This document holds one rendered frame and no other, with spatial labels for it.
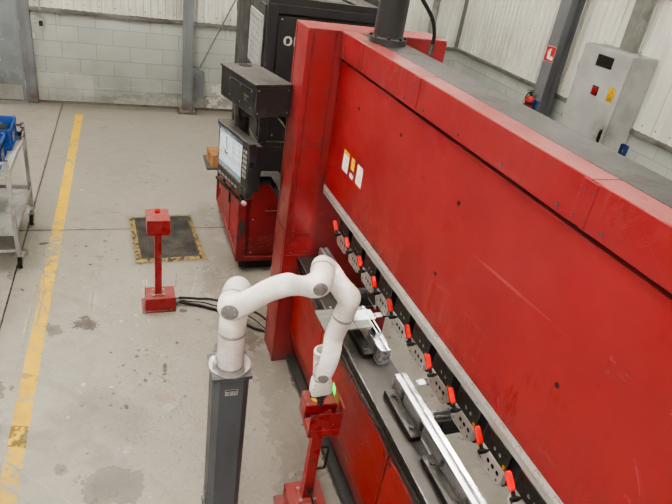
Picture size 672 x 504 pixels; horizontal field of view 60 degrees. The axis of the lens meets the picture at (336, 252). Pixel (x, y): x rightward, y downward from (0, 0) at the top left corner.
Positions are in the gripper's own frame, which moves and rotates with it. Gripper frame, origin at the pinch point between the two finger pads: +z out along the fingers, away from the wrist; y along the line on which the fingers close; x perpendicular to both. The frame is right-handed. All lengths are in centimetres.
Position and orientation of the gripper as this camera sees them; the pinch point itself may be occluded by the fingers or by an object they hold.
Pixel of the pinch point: (320, 401)
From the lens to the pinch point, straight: 281.4
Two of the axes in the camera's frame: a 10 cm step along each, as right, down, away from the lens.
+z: -0.6, 8.6, 5.1
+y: -9.6, 0.9, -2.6
